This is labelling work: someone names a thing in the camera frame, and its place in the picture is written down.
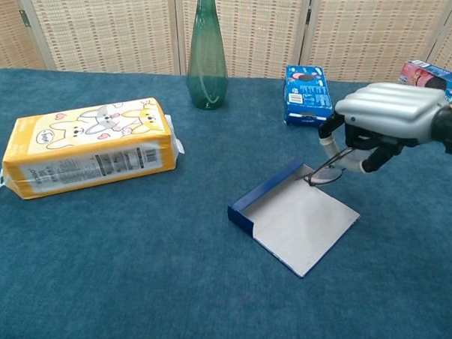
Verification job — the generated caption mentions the blue Oreo cookie box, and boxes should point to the blue Oreo cookie box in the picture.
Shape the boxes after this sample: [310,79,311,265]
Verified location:
[282,63,336,128]

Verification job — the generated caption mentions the black round eyeglasses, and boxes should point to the black round eyeglasses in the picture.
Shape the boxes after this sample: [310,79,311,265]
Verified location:
[295,144,354,189]

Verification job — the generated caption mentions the blue glasses case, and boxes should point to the blue glasses case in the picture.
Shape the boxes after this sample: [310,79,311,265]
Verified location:
[223,156,364,281]

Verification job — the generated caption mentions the yellow cartoon tissue pack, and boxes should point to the yellow cartoon tissue pack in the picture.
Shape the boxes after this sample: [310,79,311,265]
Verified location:
[0,90,188,216]

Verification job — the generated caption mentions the blue table cloth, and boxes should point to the blue table cloth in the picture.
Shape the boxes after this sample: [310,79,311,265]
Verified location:
[0,66,452,339]

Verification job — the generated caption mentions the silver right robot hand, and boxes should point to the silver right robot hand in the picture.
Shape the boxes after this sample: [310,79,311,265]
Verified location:
[316,79,452,179]

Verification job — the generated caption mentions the woven bamboo folding screen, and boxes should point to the woven bamboo folding screen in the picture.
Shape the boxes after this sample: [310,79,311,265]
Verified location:
[0,0,452,92]

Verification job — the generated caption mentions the green spray bottle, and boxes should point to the green spray bottle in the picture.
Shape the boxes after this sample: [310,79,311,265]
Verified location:
[184,0,234,111]

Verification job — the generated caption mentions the blue pink garbage bag box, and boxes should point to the blue pink garbage bag box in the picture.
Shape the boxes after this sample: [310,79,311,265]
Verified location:
[397,59,452,109]

